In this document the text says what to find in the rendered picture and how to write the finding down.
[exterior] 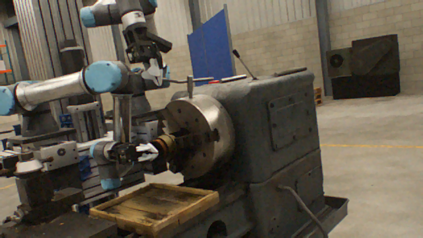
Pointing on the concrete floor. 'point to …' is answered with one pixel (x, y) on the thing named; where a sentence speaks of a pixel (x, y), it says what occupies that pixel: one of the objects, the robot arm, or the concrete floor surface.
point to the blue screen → (212, 49)
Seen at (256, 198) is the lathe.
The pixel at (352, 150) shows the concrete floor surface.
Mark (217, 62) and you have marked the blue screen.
